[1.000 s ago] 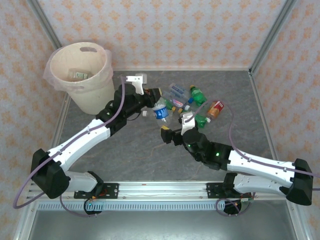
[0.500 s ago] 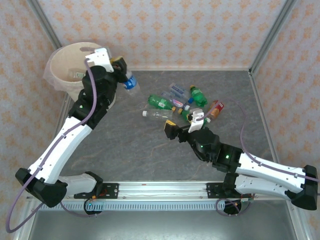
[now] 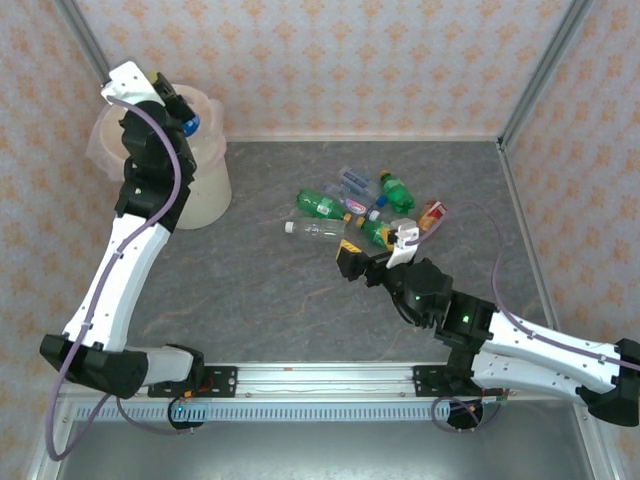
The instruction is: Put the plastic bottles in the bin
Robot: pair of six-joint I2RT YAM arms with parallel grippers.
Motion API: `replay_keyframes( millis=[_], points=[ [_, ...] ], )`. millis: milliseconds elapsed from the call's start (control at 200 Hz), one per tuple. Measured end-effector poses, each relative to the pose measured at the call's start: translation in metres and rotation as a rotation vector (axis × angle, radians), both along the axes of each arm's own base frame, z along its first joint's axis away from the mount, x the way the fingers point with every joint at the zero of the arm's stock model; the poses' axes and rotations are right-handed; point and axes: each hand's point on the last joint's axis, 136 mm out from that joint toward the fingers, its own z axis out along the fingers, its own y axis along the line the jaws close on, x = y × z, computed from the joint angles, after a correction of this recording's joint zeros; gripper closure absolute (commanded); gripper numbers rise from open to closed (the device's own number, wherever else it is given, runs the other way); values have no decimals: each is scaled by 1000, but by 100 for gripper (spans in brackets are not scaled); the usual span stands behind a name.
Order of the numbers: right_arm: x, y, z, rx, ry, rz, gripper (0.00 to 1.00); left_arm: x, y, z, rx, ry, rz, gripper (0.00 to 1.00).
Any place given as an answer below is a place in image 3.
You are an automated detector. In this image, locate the pink plastic bin liner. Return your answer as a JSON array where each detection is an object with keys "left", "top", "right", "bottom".
[{"left": 85, "top": 84, "right": 229, "bottom": 184}]

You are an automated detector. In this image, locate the grey metal shelf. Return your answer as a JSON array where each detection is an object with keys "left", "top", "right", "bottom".
[{"left": 54, "top": 417, "right": 599, "bottom": 480}]

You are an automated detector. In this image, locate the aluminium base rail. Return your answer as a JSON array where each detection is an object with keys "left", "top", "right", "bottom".
[{"left": 54, "top": 363, "right": 509, "bottom": 402}]

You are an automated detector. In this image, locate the green bottle plain green label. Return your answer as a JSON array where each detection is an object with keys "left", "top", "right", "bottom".
[{"left": 377, "top": 169, "right": 417, "bottom": 215}]

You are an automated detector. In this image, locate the green bottle orange yellow label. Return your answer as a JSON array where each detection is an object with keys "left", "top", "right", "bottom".
[{"left": 355, "top": 215, "right": 397, "bottom": 251}]

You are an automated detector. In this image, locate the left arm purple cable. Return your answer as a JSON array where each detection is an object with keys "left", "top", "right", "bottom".
[{"left": 45, "top": 94, "right": 194, "bottom": 462}]

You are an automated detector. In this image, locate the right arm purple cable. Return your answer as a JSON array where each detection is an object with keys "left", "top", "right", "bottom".
[{"left": 407, "top": 199, "right": 640, "bottom": 434}]

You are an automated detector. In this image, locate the cream plastic waste bin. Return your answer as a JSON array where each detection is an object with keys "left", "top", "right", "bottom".
[{"left": 99, "top": 83, "right": 234, "bottom": 231}]

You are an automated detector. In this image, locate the clear bottle white cap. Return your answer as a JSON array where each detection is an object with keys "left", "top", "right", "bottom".
[{"left": 283, "top": 219, "right": 347, "bottom": 240}]

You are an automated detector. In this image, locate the green bottle white barcode label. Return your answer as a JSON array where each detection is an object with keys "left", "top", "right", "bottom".
[{"left": 296, "top": 187, "right": 353, "bottom": 222}]

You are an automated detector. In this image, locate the red white drink carton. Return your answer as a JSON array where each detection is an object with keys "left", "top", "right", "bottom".
[{"left": 416, "top": 198, "right": 450, "bottom": 235}]

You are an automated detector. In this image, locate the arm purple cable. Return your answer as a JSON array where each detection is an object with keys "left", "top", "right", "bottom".
[
  {"left": 45, "top": 94, "right": 194, "bottom": 462},
  {"left": 407, "top": 199, "right": 640, "bottom": 434}
]

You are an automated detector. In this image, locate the aluminium table side rail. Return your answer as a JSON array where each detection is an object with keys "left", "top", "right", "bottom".
[{"left": 496, "top": 139, "right": 564, "bottom": 331}]

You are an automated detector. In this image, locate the blue label bottle blue cap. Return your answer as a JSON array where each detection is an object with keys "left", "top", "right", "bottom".
[{"left": 338, "top": 166, "right": 389, "bottom": 207}]

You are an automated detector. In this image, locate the grey slotted cable duct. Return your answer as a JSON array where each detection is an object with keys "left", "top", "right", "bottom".
[{"left": 74, "top": 402, "right": 507, "bottom": 422}]

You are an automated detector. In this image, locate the aluminium frame post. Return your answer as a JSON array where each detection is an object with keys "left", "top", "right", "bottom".
[
  {"left": 52, "top": 0, "right": 126, "bottom": 101},
  {"left": 497, "top": 0, "right": 597, "bottom": 151}
]

